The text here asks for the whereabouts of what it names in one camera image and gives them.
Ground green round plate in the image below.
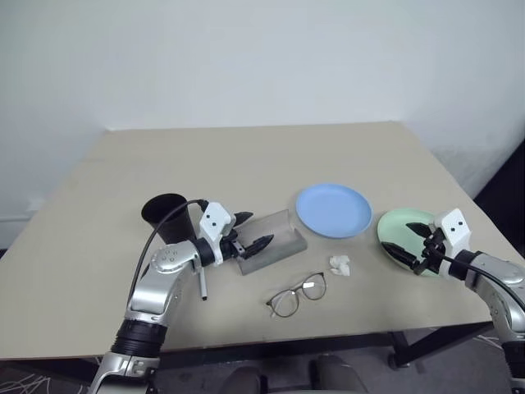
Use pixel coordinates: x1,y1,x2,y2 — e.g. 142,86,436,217
377,208,448,278

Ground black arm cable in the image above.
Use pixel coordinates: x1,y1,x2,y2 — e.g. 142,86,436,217
127,199,209,307
434,252,525,315

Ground white marker pen black cap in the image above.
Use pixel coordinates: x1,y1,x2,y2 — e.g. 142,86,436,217
198,262,209,302

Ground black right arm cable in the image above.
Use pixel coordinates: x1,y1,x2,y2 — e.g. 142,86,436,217
434,252,525,315

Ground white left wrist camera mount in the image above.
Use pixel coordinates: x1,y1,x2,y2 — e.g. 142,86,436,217
199,200,236,266

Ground blue round plate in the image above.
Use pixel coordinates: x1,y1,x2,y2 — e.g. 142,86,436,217
295,183,373,240

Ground thin-framed eyeglasses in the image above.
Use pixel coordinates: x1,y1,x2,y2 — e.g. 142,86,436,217
265,272,328,319

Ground white tissue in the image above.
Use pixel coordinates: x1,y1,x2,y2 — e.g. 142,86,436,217
329,254,353,277

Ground black plastic cup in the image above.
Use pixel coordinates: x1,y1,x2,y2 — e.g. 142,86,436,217
140,192,197,244

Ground black metal table frame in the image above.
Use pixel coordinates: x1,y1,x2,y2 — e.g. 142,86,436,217
157,319,500,369

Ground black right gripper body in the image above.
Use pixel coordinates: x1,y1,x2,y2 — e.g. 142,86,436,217
413,229,448,276

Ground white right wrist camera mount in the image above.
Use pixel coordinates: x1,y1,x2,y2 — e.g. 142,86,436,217
432,208,472,258

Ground dark grey rounded shape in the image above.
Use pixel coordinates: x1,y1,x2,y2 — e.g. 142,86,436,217
228,364,268,394
314,355,367,394

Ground white floor cord tangle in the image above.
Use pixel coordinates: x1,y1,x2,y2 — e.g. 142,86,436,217
0,367,54,394
477,331,512,352

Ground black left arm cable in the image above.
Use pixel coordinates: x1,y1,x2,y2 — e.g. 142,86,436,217
127,199,209,307

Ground black furniture panel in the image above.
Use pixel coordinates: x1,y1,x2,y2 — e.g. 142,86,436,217
473,139,525,263

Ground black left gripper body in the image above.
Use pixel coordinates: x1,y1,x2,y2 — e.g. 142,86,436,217
221,221,252,260

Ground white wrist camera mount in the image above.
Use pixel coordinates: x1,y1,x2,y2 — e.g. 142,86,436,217
432,208,472,258
199,200,236,266

